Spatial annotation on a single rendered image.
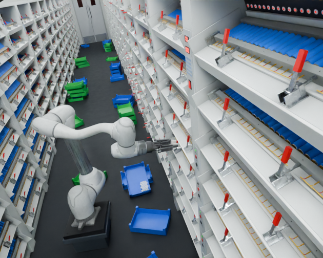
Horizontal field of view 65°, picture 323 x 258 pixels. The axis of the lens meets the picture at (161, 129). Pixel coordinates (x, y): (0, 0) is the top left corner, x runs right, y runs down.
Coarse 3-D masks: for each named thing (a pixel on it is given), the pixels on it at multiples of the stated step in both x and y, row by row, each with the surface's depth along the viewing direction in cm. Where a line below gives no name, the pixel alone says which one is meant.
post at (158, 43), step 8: (152, 0) 136; (160, 0) 137; (168, 0) 138; (176, 0) 139; (152, 8) 138; (160, 8) 139; (152, 32) 144; (152, 40) 148; (160, 40) 147; (160, 48) 149; (160, 72) 156; (160, 80) 158; (160, 96) 165; (168, 104) 167; (168, 128) 176; (168, 152) 189; (168, 160) 199; (176, 200) 211; (176, 208) 218
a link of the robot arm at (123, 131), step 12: (120, 120) 138; (60, 132) 158; (72, 132) 158; (84, 132) 152; (96, 132) 148; (108, 132) 144; (120, 132) 138; (132, 132) 140; (120, 144) 146; (132, 144) 147
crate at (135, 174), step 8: (128, 168) 253; (136, 168) 253; (144, 168) 253; (128, 176) 249; (136, 176) 249; (144, 176) 249; (128, 184) 244; (136, 184) 244; (136, 192) 240; (144, 192) 236
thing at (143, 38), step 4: (144, 32) 192; (148, 32) 210; (136, 36) 209; (140, 36) 210; (144, 36) 209; (148, 36) 197; (140, 40) 210; (144, 40) 194; (148, 40) 198; (140, 44) 202; (144, 44) 195; (148, 44) 190; (144, 48) 189; (148, 48) 173; (148, 52) 174; (152, 56) 160
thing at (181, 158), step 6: (168, 138) 180; (180, 156) 160; (186, 156) 157; (180, 162) 156; (186, 162) 153; (186, 168) 149; (192, 168) 147; (186, 174) 146; (192, 180) 140; (192, 186) 137
